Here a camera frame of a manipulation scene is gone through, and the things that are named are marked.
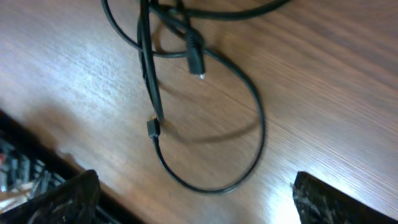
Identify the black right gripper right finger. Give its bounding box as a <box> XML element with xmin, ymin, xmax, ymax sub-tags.
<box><xmin>292</xmin><ymin>171</ymin><xmax>397</xmax><ymax>224</ymax></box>

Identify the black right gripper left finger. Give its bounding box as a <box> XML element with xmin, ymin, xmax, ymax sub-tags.
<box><xmin>1</xmin><ymin>170</ymin><xmax>101</xmax><ymax>224</ymax></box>

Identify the black short usb cable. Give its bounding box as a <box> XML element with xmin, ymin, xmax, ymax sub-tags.
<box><xmin>146</xmin><ymin>48</ymin><xmax>267</xmax><ymax>196</ymax></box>

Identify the black aluminium mounting rail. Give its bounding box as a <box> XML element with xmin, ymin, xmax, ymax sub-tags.
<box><xmin>1</xmin><ymin>112</ymin><xmax>143</xmax><ymax>223</ymax></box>

